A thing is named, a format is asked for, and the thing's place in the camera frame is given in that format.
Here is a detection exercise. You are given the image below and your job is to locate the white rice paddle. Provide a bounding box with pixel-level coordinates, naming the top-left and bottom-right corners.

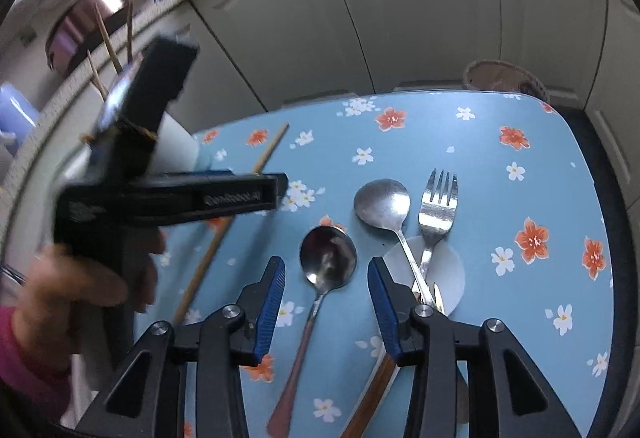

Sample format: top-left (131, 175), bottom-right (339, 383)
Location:
top-left (382, 237), bottom-right (466, 317)

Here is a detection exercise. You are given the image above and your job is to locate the patterned wooden chopstick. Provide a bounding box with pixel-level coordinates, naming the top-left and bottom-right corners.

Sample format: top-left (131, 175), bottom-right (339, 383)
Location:
top-left (94, 2), bottom-right (122, 75)

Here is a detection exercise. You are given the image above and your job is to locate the person's left hand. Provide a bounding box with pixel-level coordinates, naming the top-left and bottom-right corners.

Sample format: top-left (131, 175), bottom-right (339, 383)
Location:
top-left (20, 228), bottom-right (169, 319)

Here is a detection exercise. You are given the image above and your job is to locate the woven floor basket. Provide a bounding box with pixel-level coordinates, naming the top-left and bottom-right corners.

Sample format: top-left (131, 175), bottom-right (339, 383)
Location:
top-left (462, 59), bottom-right (548, 100)

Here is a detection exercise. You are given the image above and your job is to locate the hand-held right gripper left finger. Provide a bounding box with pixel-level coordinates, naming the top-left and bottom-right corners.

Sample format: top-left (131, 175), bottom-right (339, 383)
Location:
top-left (75, 256), bottom-right (287, 438)

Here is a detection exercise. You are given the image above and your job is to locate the person's left forearm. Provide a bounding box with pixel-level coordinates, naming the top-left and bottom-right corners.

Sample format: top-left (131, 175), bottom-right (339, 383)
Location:
top-left (0, 305), bottom-right (74, 419)

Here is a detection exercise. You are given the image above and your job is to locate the steel fork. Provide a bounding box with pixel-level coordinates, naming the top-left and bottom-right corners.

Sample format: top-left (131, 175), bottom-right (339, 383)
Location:
top-left (417, 168), bottom-right (459, 317)

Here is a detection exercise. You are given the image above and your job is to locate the plain steel spoon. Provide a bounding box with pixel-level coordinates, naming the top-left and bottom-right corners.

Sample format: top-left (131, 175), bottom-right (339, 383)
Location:
top-left (353, 178), bottom-right (437, 307)

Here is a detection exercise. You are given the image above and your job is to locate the white cabinet door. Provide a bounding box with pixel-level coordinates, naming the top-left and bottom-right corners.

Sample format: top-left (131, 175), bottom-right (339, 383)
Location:
top-left (492, 0), bottom-right (610, 111)
top-left (320, 0), bottom-right (503, 91)
top-left (192, 0), bottom-right (373, 111)
top-left (162, 0), bottom-right (268, 116)
top-left (587, 0), bottom-right (640, 179)

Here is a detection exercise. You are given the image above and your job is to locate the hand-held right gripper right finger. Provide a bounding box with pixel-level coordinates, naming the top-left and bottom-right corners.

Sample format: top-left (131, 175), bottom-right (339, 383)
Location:
top-left (367, 257), bottom-right (584, 438)

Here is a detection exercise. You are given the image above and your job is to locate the brown-handled steel spoon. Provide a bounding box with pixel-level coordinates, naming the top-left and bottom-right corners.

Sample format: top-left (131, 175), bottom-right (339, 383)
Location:
top-left (266, 225), bottom-right (359, 438)

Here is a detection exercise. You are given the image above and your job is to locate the blue plastic kettle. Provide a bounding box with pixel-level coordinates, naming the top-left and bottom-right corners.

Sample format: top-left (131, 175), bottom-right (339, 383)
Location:
top-left (0, 83), bottom-right (40, 156)

